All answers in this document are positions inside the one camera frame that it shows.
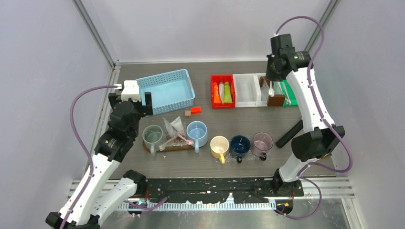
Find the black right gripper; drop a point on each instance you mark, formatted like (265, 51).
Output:
(269, 75)

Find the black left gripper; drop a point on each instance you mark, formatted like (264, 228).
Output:
(145, 110)

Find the grey toothbrush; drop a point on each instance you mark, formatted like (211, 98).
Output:
(288, 101)

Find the grey-green mug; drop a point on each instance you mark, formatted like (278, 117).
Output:
(153, 137)

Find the white toothpaste tube red cap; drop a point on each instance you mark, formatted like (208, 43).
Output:
(169, 128)

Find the clear textured acrylic holder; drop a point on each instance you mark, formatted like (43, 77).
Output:
(176, 138)

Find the pink toothbrush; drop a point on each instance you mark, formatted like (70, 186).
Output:
(187, 141)

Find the light blue mug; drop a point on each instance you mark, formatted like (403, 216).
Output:
(197, 131)

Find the mauve mug black handle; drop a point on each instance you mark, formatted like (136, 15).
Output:
(261, 145)

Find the dark blue mug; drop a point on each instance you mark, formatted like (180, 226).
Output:
(239, 146)

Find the cream mug yellow handle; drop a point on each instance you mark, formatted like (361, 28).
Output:
(219, 146)

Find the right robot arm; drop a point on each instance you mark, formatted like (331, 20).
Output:
(316, 135)

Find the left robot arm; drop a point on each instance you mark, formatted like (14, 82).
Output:
(86, 209)

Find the oval wooden tray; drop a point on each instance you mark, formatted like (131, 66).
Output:
(177, 148)

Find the small white toothpaste tube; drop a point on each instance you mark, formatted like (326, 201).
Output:
(221, 91)

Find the yellow-green toothpaste tube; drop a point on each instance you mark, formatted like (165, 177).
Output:
(227, 93)

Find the orange toothpaste tube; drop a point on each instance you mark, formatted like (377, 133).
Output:
(217, 98)

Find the clear textured oval tray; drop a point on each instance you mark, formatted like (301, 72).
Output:
(248, 155)

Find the green plastic bin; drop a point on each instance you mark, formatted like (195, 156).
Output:
(290, 92)

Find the brown wooden holder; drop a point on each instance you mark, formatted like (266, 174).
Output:
(276, 100)

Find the white plastic bin left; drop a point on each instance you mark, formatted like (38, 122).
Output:
(247, 90)

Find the white plastic bin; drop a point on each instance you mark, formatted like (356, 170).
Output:
(264, 95)
(247, 90)

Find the white plastic bin right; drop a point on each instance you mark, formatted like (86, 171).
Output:
(264, 95)

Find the light blue perforated basket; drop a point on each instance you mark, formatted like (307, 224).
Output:
(170, 91)

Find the red plastic bin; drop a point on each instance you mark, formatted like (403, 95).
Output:
(222, 78)

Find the black microphone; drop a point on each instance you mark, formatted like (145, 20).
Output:
(290, 134)

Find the orange block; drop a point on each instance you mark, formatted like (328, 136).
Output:
(195, 110)

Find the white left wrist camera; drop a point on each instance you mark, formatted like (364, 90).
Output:
(129, 90)

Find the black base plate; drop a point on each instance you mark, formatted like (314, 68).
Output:
(214, 190)

